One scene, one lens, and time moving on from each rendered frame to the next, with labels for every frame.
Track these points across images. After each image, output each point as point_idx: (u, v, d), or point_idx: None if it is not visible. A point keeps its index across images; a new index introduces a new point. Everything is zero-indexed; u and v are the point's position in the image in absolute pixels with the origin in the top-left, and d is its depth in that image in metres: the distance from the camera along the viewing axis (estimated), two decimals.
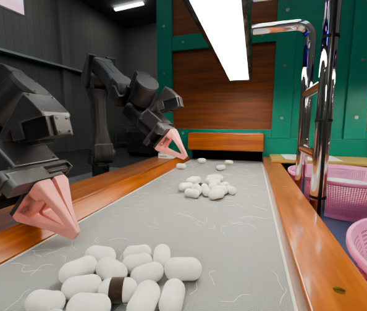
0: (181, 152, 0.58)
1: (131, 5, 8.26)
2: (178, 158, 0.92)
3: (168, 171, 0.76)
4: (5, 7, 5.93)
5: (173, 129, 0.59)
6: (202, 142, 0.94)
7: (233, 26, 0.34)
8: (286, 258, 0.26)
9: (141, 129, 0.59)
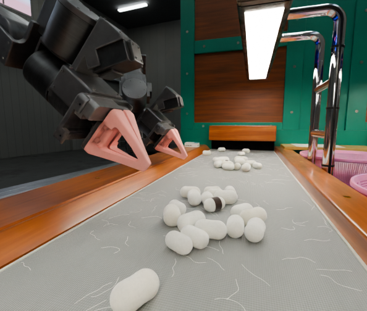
0: (181, 152, 0.58)
1: (134, 7, 8.39)
2: (201, 147, 1.05)
3: (197, 156, 0.89)
4: (13, 8, 6.07)
5: (173, 129, 0.59)
6: (222, 133, 1.08)
7: (269, 39, 0.48)
8: (311, 194, 0.39)
9: (141, 128, 0.59)
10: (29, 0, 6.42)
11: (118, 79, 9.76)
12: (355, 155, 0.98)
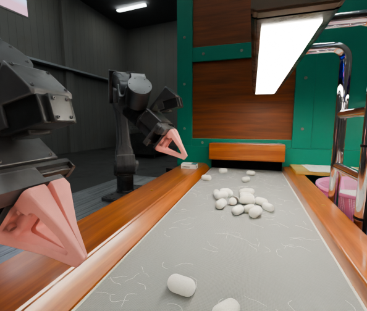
0: (181, 152, 0.58)
1: (133, 7, 8.27)
2: (200, 168, 0.93)
3: (195, 182, 0.77)
4: (9, 8, 5.95)
5: (173, 129, 0.59)
6: (223, 152, 0.96)
7: (288, 58, 0.36)
8: (355, 287, 0.27)
9: (141, 129, 0.59)
10: (25, 0, 6.30)
11: None
12: None
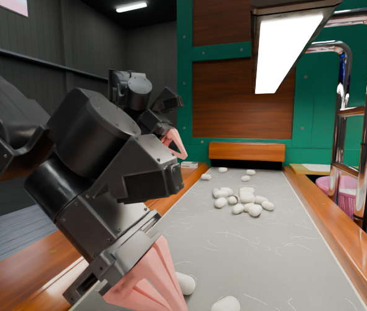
0: (181, 152, 0.58)
1: (133, 7, 8.27)
2: (200, 167, 0.93)
3: (194, 182, 0.77)
4: (8, 8, 5.94)
5: (173, 129, 0.59)
6: (223, 151, 0.96)
7: (288, 56, 0.36)
8: (355, 285, 0.27)
9: (141, 129, 0.59)
10: (25, 0, 6.30)
11: None
12: None
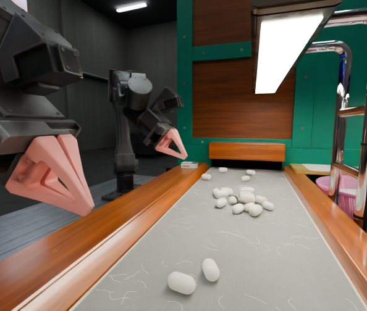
0: (181, 152, 0.58)
1: (133, 7, 8.27)
2: (200, 167, 0.93)
3: (195, 182, 0.77)
4: None
5: (173, 129, 0.59)
6: (223, 151, 0.96)
7: (288, 56, 0.36)
8: (355, 284, 0.27)
9: (141, 129, 0.59)
10: (25, 0, 6.30)
11: None
12: None
